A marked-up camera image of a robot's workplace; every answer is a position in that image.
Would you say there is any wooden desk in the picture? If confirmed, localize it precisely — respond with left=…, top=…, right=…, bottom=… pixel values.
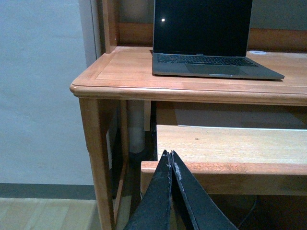
left=70, top=0, right=307, bottom=230

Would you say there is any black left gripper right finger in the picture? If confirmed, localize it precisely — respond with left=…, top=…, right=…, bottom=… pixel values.
left=170, top=151, right=237, bottom=230

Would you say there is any grey open laptop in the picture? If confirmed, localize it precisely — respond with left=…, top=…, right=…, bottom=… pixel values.
left=152, top=0, right=283, bottom=80

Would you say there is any white cable grommet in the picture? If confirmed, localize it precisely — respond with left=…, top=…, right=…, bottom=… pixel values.
left=249, top=50, right=267, bottom=55

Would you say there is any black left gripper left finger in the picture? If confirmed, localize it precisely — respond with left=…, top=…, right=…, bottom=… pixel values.
left=124, top=150, right=172, bottom=230

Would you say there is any wooden pull-out keyboard tray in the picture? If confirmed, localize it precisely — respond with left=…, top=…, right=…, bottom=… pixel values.
left=140, top=124, right=307, bottom=196

